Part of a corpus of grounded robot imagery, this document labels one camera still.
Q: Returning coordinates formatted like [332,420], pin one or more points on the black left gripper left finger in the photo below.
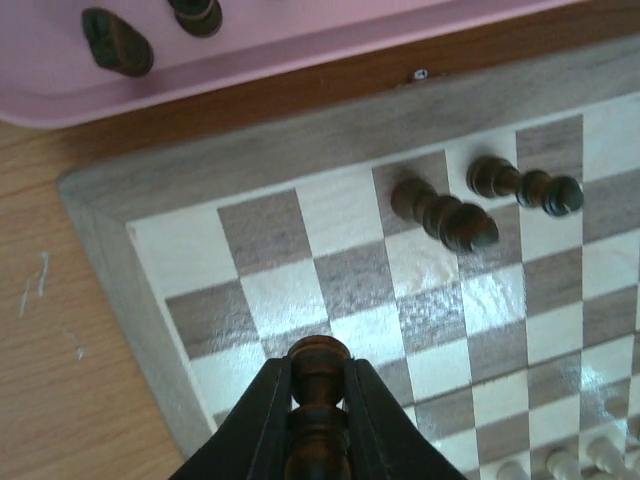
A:
[251,442]

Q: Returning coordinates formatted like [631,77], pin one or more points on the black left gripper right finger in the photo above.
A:
[384,443]

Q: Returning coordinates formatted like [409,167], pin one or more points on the dark bishop chess piece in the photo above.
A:
[318,429]

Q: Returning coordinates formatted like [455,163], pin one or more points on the dark king chess piece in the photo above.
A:
[461,227]

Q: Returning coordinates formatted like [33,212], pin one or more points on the dark queen chess piece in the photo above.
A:
[494,177]

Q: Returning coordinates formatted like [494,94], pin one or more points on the light pawn chess piece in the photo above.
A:
[511,470]
[608,459]
[563,464]

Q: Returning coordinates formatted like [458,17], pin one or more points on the dark knight chess piece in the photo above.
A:
[114,44]

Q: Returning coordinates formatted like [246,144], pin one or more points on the dark rook chess piece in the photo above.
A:
[199,18]

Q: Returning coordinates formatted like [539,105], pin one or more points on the wooden chessboard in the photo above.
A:
[219,254]

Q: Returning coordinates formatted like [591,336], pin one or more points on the pink plastic tray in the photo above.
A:
[50,80]

